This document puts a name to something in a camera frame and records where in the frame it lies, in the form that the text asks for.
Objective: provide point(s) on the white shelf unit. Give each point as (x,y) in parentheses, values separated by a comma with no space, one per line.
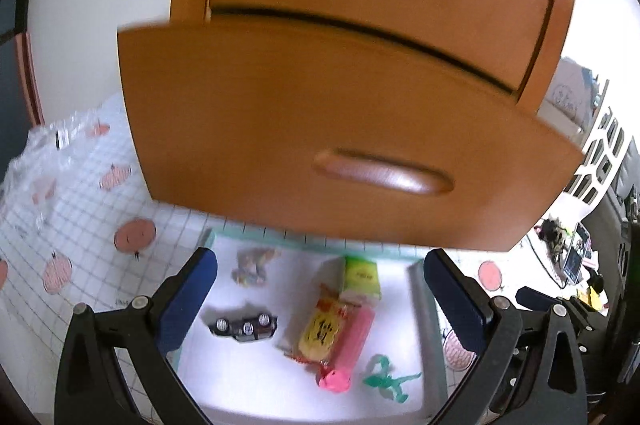
(600,155)

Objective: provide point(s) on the reddish wooden strip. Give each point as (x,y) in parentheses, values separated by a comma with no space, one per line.
(29,80)

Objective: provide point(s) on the yellow object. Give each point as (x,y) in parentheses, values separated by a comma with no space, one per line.
(595,299)

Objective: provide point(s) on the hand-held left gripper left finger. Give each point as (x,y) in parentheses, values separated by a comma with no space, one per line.
(185,300)

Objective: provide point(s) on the dark panel door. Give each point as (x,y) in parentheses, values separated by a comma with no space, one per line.
(7,55)

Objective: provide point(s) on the clear plastic bag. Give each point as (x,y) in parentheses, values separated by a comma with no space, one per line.
(50,150)

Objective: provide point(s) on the green tissue pack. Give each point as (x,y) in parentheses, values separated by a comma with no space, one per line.
(360,277)

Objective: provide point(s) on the pink plastic toy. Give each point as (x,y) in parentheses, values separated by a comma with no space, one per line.
(357,330)

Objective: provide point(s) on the red and yellow snack packet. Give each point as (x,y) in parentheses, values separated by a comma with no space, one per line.
(320,330)

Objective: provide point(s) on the white printed box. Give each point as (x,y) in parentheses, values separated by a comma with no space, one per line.
(570,95)

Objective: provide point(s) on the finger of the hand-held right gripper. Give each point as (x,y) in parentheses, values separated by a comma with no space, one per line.
(537,297)

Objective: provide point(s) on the lit device screen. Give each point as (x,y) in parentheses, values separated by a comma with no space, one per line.
(575,250)

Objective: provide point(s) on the black toy car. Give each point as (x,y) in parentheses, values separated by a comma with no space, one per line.
(245,329)

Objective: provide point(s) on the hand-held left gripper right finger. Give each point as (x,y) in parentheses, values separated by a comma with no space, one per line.
(455,305)

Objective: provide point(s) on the white tray with teal rim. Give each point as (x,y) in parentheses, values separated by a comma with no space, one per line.
(250,375)

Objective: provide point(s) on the teal plastic toy figure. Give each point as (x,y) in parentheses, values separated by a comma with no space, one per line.
(387,380)

